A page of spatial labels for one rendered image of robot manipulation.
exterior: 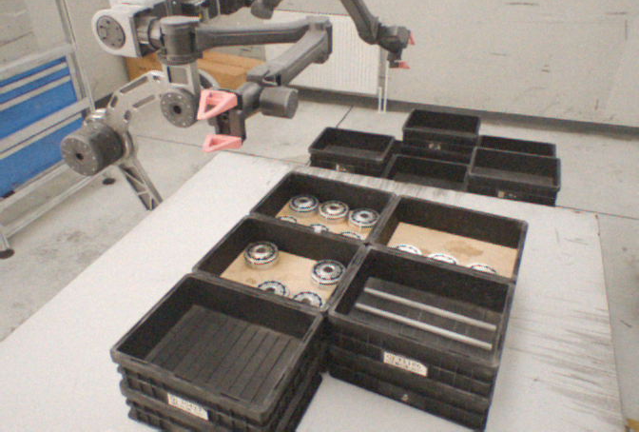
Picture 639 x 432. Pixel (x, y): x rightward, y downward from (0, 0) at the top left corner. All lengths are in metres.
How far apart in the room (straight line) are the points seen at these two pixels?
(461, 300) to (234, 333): 0.61
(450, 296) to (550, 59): 3.17
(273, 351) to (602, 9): 3.59
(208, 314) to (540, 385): 0.87
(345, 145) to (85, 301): 1.70
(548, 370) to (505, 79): 3.21
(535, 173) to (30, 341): 2.28
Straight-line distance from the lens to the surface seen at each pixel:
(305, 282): 1.58
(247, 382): 1.35
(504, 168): 2.94
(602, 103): 4.65
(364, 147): 3.02
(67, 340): 1.77
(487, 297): 1.53
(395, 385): 1.43
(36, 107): 3.46
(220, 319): 1.50
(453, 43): 4.52
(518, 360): 1.64
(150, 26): 1.61
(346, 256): 1.59
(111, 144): 2.30
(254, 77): 1.14
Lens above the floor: 1.87
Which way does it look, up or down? 31 degrees down
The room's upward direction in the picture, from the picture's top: 1 degrees counter-clockwise
